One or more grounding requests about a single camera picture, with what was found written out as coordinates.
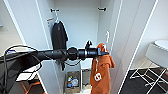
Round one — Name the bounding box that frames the orange hoodie with white print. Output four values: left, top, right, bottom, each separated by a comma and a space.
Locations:
89, 42, 116, 94

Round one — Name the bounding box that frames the white clothes hanger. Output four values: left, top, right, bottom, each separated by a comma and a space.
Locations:
52, 11, 63, 25
104, 30, 111, 46

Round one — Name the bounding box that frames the white inner box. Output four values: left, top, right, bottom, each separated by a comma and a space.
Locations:
80, 59, 93, 72

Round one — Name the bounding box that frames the white wardrobe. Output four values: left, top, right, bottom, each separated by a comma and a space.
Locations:
34, 0, 124, 94

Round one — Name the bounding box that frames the grey storage bin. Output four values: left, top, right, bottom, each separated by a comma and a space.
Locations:
81, 69, 92, 90

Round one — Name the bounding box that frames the grey storage basket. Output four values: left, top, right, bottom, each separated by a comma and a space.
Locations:
64, 70, 82, 94

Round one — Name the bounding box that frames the white round container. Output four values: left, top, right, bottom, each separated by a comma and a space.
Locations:
71, 77, 80, 88

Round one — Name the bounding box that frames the black t-shirt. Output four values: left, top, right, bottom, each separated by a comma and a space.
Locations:
50, 20, 70, 72

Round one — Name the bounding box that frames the black wardrobe hook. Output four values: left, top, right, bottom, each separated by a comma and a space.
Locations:
49, 8, 61, 14
97, 7, 108, 13

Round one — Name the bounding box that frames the white metal drying rack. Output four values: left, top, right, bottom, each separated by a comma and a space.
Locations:
129, 56, 168, 94

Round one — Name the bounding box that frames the white sticker with orange stripe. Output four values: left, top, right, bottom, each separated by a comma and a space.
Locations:
45, 17, 55, 30

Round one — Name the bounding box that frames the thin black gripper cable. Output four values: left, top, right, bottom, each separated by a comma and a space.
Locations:
62, 58, 83, 66

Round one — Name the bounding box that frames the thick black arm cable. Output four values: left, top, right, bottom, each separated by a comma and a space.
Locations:
0, 44, 45, 92

